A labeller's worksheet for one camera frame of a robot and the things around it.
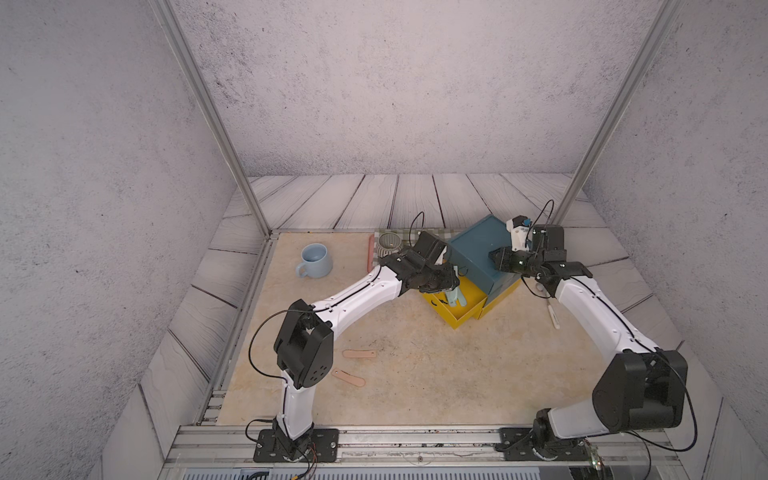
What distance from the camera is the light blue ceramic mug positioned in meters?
1.04

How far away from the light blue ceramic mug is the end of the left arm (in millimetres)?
453

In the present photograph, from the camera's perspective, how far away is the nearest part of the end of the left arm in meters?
0.62

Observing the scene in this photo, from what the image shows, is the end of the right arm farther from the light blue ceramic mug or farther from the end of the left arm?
the light blue ceramic mug
